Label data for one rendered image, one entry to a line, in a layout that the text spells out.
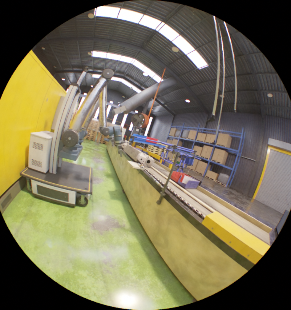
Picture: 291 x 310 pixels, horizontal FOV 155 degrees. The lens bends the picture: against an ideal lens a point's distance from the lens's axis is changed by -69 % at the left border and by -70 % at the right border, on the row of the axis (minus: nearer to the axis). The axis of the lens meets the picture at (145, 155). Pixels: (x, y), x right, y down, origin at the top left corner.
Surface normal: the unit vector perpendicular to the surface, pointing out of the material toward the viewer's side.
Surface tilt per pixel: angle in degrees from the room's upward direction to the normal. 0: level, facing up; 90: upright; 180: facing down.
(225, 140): 90
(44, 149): 90
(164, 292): 0
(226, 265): 90
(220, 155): 90
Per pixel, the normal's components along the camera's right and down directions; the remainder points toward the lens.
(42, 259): 0.32, -0.94
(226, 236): -0.86, -0.23
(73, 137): 0.51, 0.27
